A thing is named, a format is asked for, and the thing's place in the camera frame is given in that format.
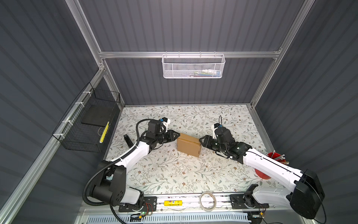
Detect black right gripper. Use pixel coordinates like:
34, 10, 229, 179
198, 134, 227, 154

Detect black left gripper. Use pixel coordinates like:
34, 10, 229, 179
155, 130, 180, 144

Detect brown cardboard paper box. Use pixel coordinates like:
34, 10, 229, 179
177, 133, 201, 158

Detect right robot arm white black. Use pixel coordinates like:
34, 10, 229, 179
199, 124, 325, 219

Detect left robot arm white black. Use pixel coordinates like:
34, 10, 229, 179
82, 117, 180, 211

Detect black marker on table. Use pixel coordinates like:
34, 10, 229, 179
124, 134, 134, 148

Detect clear tape roll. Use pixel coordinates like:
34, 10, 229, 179
199, 191, 217, 212

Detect red pencil cup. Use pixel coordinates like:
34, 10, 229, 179
255, 151, 287, 180

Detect black flat pad in basket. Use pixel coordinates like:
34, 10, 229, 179
81, 105, 116, 127

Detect items in white basket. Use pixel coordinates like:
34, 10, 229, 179
186, 69, 222, 78

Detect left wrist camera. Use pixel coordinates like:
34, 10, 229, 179
160, 117, 171, 132

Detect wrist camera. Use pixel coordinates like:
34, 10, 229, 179
212, 123, 223, 139
160, 117, 171, 132

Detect black corrugated cable hose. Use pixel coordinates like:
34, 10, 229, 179
82, 119, 157, 224

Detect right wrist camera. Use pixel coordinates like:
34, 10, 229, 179
212, 123, 223, 139

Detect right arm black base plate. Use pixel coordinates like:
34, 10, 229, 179
229, 194, 269, 209

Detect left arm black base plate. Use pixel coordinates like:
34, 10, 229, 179
118, 196, 158, 212

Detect black wire mesh basket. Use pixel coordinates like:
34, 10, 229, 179
53, 84, 121, 153

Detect white wire mesh basket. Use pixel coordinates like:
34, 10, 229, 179
161, 53, 226, 79

